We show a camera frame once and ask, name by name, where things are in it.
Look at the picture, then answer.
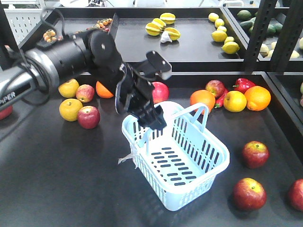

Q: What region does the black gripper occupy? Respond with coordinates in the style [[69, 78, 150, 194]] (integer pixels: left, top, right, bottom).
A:
[[115, 63, 167, 130]]

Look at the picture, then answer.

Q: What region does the light blue plastic basket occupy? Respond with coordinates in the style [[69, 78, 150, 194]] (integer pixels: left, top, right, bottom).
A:
[[122, 101, 230, 211]]

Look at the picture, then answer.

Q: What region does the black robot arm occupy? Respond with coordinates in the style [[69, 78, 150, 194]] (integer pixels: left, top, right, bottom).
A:
[[0, 30, 165, 129]]

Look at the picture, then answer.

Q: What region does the clear plastic tag strip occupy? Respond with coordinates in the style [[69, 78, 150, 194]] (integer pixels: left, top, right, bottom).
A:
[[117, 144, 140, 169]]

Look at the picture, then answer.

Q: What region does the orange left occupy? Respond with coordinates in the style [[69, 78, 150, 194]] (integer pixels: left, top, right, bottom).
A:
[[190, 89, 216, 113]]

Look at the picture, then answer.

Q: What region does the orange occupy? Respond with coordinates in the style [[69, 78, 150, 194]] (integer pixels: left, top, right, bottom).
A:
[[244, 86, 271, 111], [190, 89, 216, 113]]

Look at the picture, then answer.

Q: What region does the red chili pepper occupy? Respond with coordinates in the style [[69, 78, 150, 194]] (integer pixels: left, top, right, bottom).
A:
[[214, 88, 229, 109]]

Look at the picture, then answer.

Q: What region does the dark red apple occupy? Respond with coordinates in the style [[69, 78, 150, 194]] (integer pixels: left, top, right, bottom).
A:
[[242, 140, 270, 169], [205, 80, 225, 98]]

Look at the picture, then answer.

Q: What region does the yellow round fruit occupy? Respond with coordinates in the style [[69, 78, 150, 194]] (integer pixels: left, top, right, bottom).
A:
[[223, 91, 247, 113]]

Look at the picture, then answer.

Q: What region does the white garlic bulb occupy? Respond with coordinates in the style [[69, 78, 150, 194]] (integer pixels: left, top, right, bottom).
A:
[[160, 31, 172, 44]]

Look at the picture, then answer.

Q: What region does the red bell pepper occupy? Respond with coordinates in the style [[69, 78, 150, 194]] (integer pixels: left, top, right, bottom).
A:
[[232, 78, 256, 94]]

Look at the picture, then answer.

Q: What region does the dark red apple middle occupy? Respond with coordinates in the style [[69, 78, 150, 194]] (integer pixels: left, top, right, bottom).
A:
[[242, 140, 270, 169]]

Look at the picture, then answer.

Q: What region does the orange right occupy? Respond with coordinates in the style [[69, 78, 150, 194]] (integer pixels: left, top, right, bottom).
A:
[[244, 86, 271, 111]]

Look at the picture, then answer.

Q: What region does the black upper fruit shelf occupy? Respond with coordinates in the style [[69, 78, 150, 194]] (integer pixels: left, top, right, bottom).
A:
[[0, 7, 303, 71]]

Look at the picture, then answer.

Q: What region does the red apple front left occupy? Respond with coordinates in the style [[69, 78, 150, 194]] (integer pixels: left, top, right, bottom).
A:
[[287, 179, 303, 212]]

